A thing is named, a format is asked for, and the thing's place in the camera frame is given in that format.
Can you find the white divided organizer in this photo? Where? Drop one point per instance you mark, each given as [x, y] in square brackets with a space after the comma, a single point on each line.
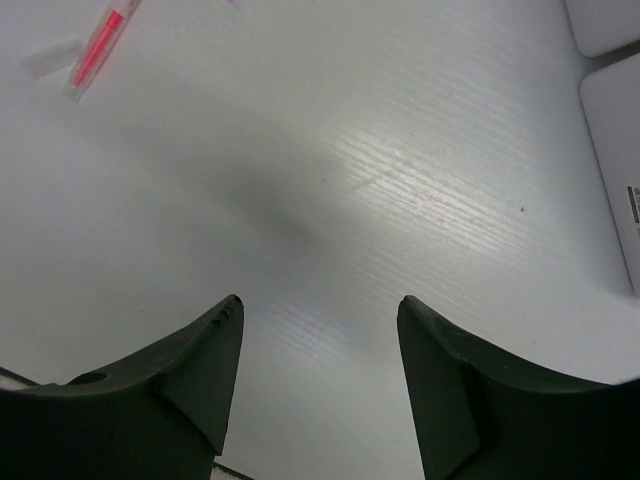
[610, 99]
[603, 26]

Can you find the white divided organizer right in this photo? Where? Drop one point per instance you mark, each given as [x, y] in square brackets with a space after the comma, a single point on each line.
[610, 99]

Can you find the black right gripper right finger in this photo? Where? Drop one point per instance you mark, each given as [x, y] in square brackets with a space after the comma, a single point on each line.
[481, 412]

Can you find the pink thin highlighter pen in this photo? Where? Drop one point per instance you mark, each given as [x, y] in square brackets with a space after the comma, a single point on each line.
[98, 47]

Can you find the white divided organizer left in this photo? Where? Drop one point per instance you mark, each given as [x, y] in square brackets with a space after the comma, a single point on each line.
[603, 26]

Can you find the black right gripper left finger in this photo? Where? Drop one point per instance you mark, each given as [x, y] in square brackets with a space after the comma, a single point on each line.
[161, 412]

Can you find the clear pen cap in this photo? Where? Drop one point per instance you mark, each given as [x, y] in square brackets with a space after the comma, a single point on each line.
[52, 59]

